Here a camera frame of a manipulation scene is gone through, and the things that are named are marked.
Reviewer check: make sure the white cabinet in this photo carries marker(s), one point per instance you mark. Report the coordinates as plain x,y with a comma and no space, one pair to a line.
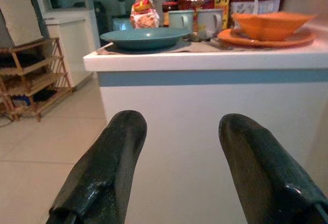
70,47

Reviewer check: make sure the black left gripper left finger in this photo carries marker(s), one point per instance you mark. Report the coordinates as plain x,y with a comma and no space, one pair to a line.
107,167

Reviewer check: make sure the white board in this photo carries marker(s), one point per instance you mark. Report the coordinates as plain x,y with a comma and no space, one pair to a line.
16,13

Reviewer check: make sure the white kitchen counter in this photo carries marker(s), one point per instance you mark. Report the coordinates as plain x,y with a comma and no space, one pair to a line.
205,121

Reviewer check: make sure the red snack box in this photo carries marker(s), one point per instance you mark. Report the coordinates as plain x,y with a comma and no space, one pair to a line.
198,3

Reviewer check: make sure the orange bowl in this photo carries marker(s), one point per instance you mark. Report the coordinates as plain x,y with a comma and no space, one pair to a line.
271,25

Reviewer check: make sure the red lidded jar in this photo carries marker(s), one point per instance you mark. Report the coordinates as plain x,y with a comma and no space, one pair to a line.
169,12

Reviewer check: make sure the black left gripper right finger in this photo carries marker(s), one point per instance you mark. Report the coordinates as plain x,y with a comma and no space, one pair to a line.
264,172

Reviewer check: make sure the teal plate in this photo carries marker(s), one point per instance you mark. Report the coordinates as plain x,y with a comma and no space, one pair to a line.
146,37

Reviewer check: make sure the orange plate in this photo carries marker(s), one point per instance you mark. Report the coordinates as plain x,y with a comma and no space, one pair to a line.
266,40

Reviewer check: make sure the light blue mug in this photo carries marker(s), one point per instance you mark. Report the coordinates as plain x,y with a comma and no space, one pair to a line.
180,19

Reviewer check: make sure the white printed mug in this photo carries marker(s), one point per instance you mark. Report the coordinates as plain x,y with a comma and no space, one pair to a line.
208,22

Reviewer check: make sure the clear bag of cookies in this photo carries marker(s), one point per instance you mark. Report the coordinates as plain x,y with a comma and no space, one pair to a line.
144,13

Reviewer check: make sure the wooden shoe rack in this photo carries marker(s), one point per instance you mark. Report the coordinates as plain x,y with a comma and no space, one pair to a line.
30,78

